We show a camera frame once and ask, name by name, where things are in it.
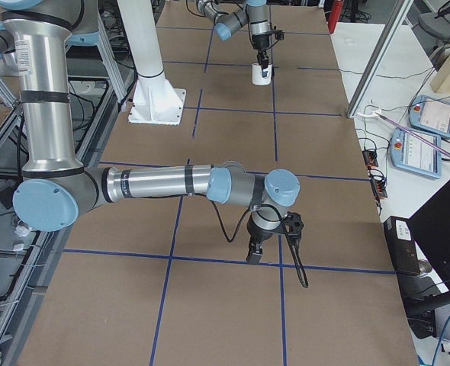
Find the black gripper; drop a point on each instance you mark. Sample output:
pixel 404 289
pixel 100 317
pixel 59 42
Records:
pixel 257 234
pixel 260 41

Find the white smiley face mug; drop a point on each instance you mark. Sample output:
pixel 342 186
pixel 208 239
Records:
pixel 261 76

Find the red fire extinguisher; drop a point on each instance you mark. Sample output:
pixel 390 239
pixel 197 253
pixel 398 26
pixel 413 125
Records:
pixel 334 15

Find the near orange black connector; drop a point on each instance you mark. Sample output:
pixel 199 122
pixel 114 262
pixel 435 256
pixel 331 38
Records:
pixel 378 187

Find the orange black connector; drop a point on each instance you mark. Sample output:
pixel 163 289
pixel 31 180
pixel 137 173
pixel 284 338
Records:
pixel 378 187
pixel 370 157

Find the far orange black connector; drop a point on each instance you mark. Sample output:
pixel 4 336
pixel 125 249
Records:
pixel 370 157

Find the black box with label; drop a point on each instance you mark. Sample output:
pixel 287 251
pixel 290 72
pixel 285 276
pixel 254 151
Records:
pixel 402 248

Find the near blue teach pendant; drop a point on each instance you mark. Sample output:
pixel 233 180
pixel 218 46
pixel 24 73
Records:
pixel 413 155

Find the blue teach pendant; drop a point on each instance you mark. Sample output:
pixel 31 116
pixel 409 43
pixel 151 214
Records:
pixel 413 155
pixel 431 115

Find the far blue teach pendant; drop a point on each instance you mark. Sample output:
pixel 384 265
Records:
pixel 431 115

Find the black laptop computer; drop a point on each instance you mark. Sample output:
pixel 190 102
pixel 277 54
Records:
pixel 430 227

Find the grey office chair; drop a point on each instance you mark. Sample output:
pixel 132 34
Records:
pixel 437 24

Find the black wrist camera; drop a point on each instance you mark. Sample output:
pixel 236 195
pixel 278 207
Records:
pixel 293 225
pixel 278 35

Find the white camera stand pedestal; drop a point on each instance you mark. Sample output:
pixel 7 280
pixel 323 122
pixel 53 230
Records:
pixel 155 100

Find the aluminium frame post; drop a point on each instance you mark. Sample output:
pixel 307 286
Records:
pixel 388 33

